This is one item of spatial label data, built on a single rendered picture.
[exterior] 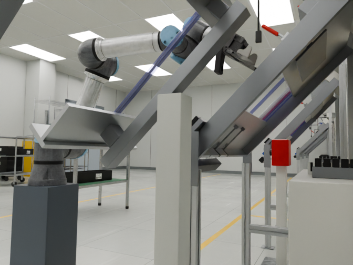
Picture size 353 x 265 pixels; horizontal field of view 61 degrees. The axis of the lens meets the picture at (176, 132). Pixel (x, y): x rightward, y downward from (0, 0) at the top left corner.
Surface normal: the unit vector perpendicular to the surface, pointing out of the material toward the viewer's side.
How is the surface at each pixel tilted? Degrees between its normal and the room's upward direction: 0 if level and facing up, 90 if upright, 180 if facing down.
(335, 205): 90
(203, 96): 90
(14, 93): 90
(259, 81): 90
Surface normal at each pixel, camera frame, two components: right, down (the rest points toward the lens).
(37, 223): -0.35, -0.07
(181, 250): 0.89, -0.01
